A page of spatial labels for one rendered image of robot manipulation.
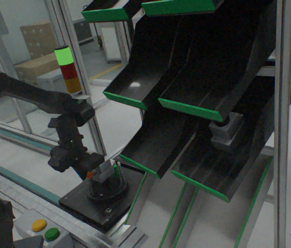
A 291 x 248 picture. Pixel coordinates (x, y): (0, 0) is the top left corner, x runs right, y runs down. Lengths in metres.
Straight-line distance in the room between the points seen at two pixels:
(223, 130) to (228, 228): 0.23
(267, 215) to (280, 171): 0.39
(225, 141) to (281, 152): 0.10
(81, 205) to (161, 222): 0.31
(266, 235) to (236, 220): 0.28
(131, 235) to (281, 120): 0.53
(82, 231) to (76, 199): 0.13
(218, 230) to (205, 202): 0.07
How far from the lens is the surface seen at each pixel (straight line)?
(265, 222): 0.99
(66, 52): 1.02
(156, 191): 0.79
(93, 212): 0.94
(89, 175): 0.91
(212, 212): 0.71
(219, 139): 0.59
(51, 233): 0.93
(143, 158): 0.68
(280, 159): 0.61
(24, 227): 1.02
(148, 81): 0.60
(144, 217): 0.80
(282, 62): 0.53
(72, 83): 1.04
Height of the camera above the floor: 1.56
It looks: 26 degrees down
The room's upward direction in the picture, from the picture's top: 12 degrees counter-clockwise
